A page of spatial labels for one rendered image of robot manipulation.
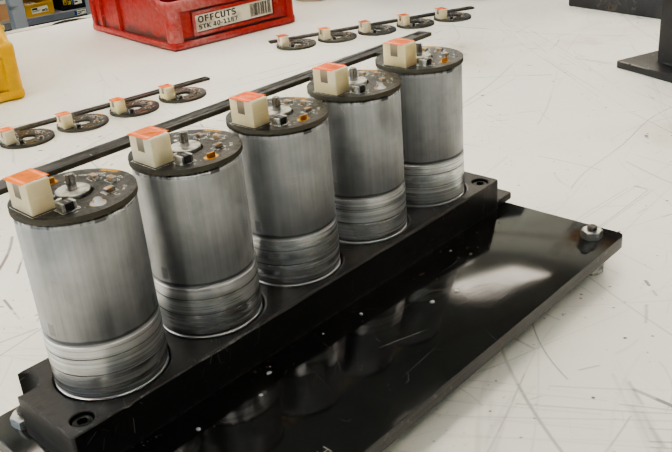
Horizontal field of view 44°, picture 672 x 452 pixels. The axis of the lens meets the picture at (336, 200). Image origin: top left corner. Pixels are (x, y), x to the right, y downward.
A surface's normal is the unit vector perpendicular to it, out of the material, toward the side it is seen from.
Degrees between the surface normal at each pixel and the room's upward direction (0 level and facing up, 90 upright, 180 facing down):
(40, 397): 0
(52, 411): 0
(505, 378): 0
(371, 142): 90
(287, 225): 90
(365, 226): 90
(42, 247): 90
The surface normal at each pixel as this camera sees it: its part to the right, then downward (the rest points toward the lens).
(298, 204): 0.33, 0.37
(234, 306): 0.64, 0.27
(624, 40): -0.07, -0.91
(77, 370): -0.26, 0.42
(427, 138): 0.08, 0.40
